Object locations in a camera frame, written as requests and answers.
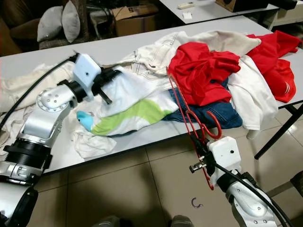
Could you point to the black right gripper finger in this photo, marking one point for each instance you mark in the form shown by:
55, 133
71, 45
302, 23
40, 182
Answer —
205, 143
199, 144

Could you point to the red hanger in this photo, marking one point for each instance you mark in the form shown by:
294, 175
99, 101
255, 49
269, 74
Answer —
219, 126

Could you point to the white shirt green stripe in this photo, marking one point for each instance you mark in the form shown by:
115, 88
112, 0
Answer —
132, 90

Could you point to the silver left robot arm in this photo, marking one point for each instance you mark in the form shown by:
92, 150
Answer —
42, 123

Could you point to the blue jeans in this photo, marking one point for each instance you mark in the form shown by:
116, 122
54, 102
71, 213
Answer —
213, 113

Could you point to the purple hook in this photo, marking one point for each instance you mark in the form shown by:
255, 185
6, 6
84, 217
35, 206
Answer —
193, 203

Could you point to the plain white garment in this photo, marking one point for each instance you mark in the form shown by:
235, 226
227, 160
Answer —
251, 99

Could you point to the cardboard box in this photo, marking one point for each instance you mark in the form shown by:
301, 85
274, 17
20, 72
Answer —
135, 23

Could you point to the grey pillow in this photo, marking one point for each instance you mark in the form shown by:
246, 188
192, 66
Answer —
71, 21
49, 26

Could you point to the plain red t-shirt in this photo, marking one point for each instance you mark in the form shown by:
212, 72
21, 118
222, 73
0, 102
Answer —
203, 71

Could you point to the black table leg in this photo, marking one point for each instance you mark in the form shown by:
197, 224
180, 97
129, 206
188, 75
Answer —
279, 131

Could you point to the cream denim trousers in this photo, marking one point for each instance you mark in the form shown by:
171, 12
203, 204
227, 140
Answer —
23, 90

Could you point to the dark brown armchair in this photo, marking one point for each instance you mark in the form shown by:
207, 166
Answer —
19, 23

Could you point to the white paper slip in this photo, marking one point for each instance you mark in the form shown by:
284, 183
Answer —
189, 15

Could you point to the red garment white stripes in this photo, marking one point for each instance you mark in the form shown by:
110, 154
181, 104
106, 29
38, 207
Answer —
274, 61

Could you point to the white remote control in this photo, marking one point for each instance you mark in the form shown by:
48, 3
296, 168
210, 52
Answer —
187, 5

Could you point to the white table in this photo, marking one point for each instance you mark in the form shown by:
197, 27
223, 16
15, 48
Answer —
213, 15

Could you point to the brown speaker box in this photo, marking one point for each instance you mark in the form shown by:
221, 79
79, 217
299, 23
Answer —
241, 4

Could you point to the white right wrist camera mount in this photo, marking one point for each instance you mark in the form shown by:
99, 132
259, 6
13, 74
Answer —
225, 152

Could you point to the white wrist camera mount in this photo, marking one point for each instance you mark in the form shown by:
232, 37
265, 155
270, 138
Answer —
225, 152
87, 71

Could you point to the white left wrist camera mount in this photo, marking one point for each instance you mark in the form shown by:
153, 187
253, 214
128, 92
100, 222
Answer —
87, 71

